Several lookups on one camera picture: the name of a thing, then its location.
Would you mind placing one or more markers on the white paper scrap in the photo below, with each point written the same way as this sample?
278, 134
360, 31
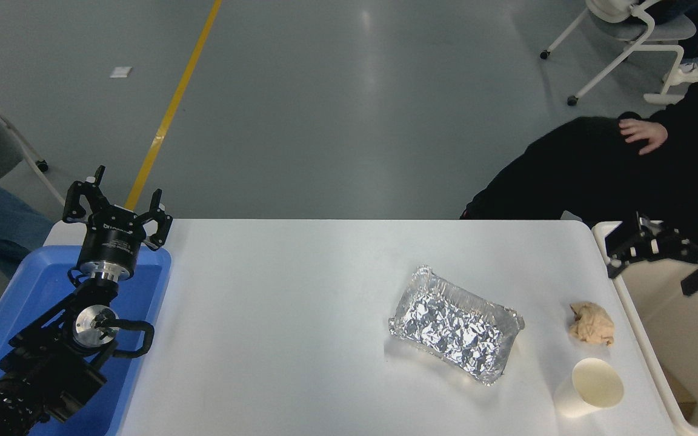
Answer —
121, 71

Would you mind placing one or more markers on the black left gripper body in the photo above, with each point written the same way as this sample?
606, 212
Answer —
113, 239

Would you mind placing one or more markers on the silver foil tray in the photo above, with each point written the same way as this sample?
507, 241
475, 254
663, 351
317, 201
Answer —
455, 324

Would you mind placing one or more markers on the white paper cup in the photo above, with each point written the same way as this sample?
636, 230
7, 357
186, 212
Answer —
594, 384

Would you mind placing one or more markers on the right hand of person beside bin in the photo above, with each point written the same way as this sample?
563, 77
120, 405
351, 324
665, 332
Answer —
649, 133

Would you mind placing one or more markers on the blue plastic tray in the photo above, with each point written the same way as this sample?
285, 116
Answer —
143, 290

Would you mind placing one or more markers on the crumpled tan paper ball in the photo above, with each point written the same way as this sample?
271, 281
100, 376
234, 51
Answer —
592, 325

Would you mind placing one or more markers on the person beside bin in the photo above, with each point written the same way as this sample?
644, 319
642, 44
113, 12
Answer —
567, 169

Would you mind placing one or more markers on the large pale bin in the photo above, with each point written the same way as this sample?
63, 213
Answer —
688, 339

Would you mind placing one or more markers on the grey chair with white frame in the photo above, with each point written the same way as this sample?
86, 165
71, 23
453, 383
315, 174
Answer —
3, 145

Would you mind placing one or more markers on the white swivel chair grey seat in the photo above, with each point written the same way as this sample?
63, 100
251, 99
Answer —
646, 30

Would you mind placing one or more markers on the person on swivel chair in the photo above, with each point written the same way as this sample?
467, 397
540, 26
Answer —
697, 30

